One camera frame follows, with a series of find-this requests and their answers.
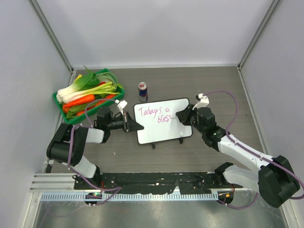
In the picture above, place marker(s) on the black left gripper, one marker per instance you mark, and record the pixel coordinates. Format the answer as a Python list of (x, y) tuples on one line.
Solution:
[(129, 125)]

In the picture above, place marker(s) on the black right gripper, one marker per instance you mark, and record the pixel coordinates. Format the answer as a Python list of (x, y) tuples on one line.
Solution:
[(184, 115)]

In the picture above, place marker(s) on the white whiteboard black frame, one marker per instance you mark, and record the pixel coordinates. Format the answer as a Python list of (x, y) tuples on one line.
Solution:
[(155, 117)]

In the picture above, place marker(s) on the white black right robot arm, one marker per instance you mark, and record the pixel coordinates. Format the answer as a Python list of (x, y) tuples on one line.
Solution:
[(271, 177)]

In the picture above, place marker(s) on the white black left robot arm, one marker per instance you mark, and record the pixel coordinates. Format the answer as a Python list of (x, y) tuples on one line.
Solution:
[(68, 143)]

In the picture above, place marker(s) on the green plastic tray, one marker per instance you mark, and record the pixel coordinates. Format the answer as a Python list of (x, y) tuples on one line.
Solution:
[(74, 119)]

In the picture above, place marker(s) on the Red Bull can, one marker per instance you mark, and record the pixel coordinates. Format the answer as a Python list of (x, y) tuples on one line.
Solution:
[(143, 92)]

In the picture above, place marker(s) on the green celery stalks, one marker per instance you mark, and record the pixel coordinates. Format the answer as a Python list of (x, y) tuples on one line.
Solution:
[(107, 88)]

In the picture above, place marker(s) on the green long beans bundle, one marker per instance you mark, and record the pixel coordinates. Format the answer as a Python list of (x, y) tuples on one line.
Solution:
[(107, 77)]

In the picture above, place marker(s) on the bok choy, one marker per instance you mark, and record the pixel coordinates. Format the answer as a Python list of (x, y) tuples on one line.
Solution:
[(82, 82)]

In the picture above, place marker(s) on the orange carrot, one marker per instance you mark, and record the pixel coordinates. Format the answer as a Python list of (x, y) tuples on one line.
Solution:
[(80, 101)]

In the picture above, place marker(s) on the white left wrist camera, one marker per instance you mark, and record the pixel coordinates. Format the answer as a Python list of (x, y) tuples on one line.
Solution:
[(121, 104)]

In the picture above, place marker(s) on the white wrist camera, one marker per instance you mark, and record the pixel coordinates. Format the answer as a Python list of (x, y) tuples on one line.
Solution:
[(203, 101), (121, 104)]

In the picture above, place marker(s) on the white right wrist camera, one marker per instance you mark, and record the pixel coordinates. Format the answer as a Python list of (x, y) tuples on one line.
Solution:
[(203, 101)]

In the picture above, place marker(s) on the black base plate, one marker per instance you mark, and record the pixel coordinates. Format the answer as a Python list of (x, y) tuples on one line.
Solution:
[(160, 183)]

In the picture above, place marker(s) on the white slotted cable duct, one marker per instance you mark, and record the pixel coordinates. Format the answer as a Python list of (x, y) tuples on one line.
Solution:
[(90, 196)]

